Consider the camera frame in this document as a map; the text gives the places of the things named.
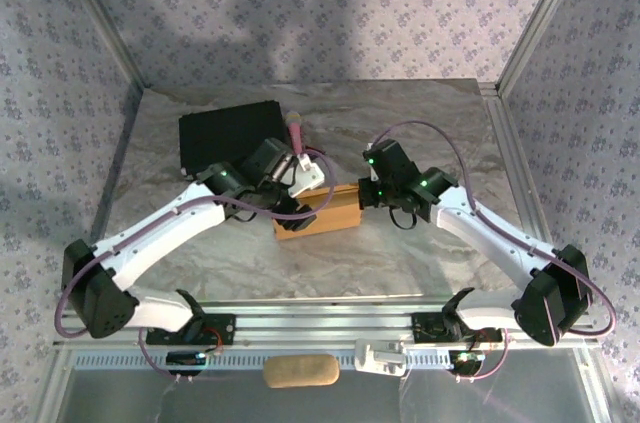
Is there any brown cardboard paper box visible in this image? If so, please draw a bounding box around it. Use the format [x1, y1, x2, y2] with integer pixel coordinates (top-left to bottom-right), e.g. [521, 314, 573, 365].
[271, 182, 363, 243]

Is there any small right circuit board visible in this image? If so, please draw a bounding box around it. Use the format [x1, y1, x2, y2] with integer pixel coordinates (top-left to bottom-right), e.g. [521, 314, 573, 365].
[448, 349, 487, 375]

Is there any aluminium frame post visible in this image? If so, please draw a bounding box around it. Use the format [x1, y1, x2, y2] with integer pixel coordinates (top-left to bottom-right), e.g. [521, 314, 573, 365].
[493, 0, 592, 100]
[49, 0, 152, 90]

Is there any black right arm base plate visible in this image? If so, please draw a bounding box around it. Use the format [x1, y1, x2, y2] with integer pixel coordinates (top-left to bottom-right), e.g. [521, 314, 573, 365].
[411, 311, 504, 345]

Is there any small left circuit board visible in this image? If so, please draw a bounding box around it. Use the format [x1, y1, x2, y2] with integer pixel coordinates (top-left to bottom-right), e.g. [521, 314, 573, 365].
[165, 350, 208, 370]

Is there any aluminium mounting rail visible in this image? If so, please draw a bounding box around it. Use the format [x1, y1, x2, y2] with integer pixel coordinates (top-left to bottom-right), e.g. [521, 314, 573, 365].
[51, 306, 600, 352]

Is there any black flat case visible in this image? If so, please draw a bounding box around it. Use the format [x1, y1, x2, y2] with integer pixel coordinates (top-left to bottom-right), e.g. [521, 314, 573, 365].
[178, 99, 290, 180]

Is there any brown cork pad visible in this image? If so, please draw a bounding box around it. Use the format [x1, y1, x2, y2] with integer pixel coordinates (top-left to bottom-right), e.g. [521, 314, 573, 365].
[261, 353, 342, 390]

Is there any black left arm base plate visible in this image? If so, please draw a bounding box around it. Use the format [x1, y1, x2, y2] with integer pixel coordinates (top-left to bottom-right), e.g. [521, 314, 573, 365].
[145, 313, 238, 347]

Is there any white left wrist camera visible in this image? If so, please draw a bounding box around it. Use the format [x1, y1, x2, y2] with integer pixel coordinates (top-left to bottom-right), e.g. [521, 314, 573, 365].
[286, 152, 327, 198]

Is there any grey slotted cable duct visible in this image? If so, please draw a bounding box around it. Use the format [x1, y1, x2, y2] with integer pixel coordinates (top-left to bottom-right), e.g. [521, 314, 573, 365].
[71, 349, 590, 373]

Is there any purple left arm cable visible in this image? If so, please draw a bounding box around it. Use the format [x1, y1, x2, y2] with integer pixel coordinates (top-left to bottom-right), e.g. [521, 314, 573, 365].
[53, 152, 338, 385]

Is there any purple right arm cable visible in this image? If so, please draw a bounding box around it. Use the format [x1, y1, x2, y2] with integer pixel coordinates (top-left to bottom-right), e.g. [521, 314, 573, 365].
[366, 120, 618, 385]

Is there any small circuit board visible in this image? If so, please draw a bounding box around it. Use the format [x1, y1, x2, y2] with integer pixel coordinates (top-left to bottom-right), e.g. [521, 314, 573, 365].
[448, 349, 487, 375]
[165, 350, 208, 370]

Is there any white plastic clamp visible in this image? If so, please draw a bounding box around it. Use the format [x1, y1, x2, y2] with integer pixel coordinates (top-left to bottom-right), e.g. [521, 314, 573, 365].
[353, 338, 409, 377]

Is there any pink toy microphone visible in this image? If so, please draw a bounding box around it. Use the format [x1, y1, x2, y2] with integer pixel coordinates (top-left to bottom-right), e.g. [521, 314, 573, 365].
[284, 109, 307, 158]

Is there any aluminium side rail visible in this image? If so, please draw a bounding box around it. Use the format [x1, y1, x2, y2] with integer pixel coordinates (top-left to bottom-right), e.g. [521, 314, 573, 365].
[478, 82, 572, 307]

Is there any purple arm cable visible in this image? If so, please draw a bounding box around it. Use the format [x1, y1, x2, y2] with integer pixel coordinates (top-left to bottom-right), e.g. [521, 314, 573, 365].
[53, 152, 338, 385]
[366, 120, 618, 385]

